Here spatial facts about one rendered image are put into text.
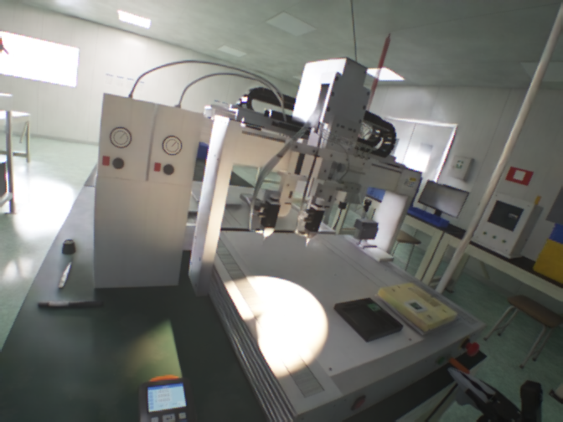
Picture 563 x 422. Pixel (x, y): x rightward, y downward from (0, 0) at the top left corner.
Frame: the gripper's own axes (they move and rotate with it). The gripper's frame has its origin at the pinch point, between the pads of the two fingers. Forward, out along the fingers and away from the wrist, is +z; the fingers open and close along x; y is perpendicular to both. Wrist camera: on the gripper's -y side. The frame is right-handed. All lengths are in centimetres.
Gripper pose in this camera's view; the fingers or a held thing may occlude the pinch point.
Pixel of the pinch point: (454, 372)
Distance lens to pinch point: 78.8
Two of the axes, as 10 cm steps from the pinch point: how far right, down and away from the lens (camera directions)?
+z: -4.4, -3.8, 8.1
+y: -2.4, 9.2, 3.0
